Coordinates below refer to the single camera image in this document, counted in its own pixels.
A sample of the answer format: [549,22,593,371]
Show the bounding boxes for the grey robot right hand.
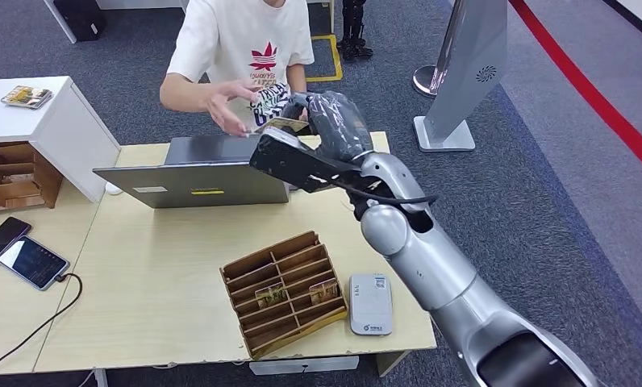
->
[281,90,376,164]

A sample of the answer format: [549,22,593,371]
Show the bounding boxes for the person's right hand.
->
[203,78,261,138]

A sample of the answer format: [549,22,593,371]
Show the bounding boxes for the golden patterned room key card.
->
[254,117,311,135]

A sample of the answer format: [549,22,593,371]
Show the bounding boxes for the brown cardboard card organizer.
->
[219,230,349,361]

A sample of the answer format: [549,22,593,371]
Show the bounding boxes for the person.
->
[159,0,315,135]

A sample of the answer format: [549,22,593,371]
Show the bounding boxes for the white card reader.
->
[348,273,394,337]

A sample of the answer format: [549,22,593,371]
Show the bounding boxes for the grey laptop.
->
[92,133,291,210]

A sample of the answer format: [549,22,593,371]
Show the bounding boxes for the chrome stanchion base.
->
[412,64,440,99]

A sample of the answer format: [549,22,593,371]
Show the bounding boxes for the black robot legs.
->
[336,0,375,61]

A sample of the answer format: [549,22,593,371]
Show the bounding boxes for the silver kiosk stand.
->
[412,0,510,154]

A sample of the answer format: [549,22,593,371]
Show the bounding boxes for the white cabinet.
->
[0,76,122,205]

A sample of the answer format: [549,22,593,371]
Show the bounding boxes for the black box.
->
[52,0,108,44]

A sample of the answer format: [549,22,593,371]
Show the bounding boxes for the white desk leg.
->
[43,0,80,45]

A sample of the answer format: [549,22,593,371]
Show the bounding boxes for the brown cardboard shelf organizer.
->
[0,141,64,216]

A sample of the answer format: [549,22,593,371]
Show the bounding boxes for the stack of patterned cards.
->
[0,85,54,110]

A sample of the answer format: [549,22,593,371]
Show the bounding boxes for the wooden table side panel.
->
[375,349,412,378]

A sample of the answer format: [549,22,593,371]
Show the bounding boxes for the white drawer under table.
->
[248,356,361,377]

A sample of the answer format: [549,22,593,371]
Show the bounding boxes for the phone with lit screen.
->
[0,235,71,292]

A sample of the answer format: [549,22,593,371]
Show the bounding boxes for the red barrier belt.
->
[507,0,642,183]

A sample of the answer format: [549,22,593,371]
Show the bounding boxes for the black charging cable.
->
[0,272,84,377]

